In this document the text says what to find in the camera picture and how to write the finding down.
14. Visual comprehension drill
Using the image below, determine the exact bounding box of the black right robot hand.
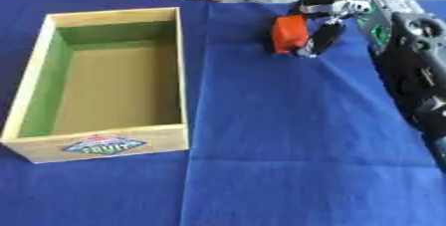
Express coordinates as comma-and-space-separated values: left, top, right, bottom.
266, 0, 369, 59

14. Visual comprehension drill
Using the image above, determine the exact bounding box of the orange block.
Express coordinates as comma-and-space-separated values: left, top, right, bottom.
270, 14, 311, 55

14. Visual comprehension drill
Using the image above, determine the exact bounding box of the tan cardboard box green inside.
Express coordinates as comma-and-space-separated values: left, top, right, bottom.
0, 6, 192, 164

